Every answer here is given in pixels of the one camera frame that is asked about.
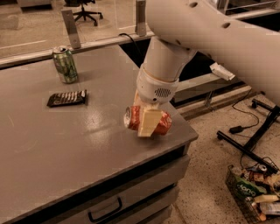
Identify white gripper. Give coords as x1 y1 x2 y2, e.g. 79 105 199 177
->
133 66 179 137

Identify red coke can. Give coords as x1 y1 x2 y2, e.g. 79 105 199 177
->
123 106 172 136

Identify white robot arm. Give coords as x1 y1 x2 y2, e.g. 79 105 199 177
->
125 0 280 137

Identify green soda can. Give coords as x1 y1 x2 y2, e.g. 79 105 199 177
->
52 45 78 84

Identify dark chocolate bar wrapper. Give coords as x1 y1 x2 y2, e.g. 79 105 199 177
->
47 90 87 108

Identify white plastic packet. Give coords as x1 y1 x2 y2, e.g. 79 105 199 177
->
210 63 235 81

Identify black office chair left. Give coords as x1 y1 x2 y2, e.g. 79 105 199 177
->
64 0 103 26

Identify green snack bag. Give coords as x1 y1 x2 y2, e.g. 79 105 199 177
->
234 176 267 199

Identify black cable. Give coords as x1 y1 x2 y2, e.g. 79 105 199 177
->
117 32 144 60

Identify metal railing post middle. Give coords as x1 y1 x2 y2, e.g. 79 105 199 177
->
136 0 146 37

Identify metal railing post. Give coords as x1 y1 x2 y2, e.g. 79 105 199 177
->
61 10 81 49
136 0 146 37

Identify grey drawer with black handle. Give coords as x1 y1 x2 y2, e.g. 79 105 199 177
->
43 155 190 224

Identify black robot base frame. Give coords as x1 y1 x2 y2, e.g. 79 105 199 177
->
217 99 280 174

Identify metal railing post left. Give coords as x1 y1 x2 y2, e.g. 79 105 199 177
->
61 10 81 49

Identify wire basket of snacks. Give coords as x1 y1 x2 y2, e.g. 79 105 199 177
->
225 164 280 224

